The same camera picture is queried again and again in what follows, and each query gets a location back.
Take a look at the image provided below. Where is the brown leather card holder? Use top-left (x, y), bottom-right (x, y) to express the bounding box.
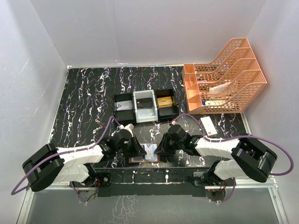
top-left (129, 154), bottom-right (160, 163)

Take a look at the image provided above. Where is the black plastic bin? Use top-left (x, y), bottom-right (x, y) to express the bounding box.
top-left (113, 93), bottom-right (136, 125)

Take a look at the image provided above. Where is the black bin with gold card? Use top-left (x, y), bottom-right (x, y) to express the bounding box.
top-left (154, 88), bottom-right (179, 122)

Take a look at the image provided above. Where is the white phone box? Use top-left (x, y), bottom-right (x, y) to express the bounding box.
top-left (200, 116), bottom-right (218, 137)

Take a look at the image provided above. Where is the white plastic bin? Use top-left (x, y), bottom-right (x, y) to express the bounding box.
top-left (133, 90), bottom-right (158, 123)

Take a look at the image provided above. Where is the orange mesh file organizer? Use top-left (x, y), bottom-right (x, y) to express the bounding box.
top-left (182, 38), bottom-right (267, 114)

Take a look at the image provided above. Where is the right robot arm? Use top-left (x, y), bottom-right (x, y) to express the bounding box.
top-left (155, 124), bottom-right (277, 186)

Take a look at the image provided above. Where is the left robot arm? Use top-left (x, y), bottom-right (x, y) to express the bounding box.
top-left (22, 128), bottom-right (146, 192)

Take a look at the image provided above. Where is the silver credit card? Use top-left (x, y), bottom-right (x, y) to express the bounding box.
top-left (116, 100), bottom-right (133, 111)

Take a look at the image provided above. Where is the gold credit card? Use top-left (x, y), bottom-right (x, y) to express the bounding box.
top-left (157, 96), bottom-right (174, 108)

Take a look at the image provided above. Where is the black credit card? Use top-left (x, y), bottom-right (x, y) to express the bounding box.
top-left (136, 98), bottom-right (153, 109)

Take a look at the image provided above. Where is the white blue item in organizer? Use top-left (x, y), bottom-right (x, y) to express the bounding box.
top-left (202, 100), bottom-right (226, 106)

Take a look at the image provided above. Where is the white paper in organizer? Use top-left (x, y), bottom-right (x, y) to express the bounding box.
top-left (209, 82), bottom-right (231, 93)

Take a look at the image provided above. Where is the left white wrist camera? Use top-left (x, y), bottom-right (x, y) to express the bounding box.
top-left (119, 123), bottom-right (134, 136)

